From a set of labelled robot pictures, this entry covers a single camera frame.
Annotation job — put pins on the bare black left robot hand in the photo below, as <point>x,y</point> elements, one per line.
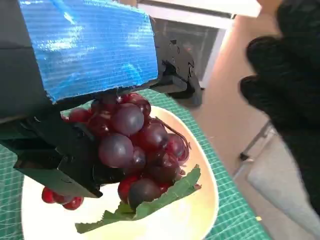
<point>37,140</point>

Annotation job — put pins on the red toy grape bunch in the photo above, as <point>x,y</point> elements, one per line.
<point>127,120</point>

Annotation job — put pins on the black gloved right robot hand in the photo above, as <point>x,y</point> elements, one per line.
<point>295,87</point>

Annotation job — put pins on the green cutting mat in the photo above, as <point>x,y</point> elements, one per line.
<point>237,212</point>

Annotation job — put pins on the white rounded square plate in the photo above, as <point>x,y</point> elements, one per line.
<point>175,220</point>

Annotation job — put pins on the light grey wheeled chair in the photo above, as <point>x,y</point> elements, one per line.
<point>280,190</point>

